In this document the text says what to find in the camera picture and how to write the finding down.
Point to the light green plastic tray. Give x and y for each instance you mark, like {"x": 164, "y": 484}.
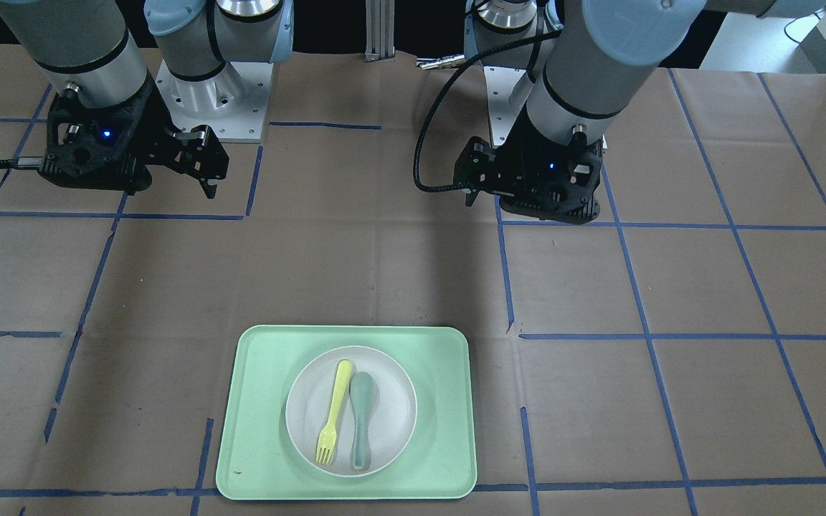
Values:
{"x": 257, "y": 460}

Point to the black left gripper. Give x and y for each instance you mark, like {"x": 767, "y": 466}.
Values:
{"x": 518, "y": 147}

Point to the teal green plastic spoon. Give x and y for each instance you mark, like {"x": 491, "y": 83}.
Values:
{"x": 362, "y": 397}

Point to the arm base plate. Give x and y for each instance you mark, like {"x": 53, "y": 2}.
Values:
{"x": 233, "y": 103}
{"x": 516, "y": 93}

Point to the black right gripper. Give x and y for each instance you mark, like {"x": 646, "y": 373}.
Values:
{"x": 155, "y": 120}

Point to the yellow plastic fork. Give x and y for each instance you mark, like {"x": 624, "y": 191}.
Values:
{"x": 328, "y": 436}

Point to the white round plate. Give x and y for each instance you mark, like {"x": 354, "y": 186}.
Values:
{"x": 392, "y": 422}

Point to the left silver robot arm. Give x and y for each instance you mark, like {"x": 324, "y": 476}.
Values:
{"x": 584, "y": 61}

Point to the aluminium frame post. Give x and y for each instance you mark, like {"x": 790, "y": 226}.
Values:
{"x": 379, "y": 30}

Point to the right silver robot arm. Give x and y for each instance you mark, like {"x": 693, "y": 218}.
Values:
{"x": 89, "y": 43}

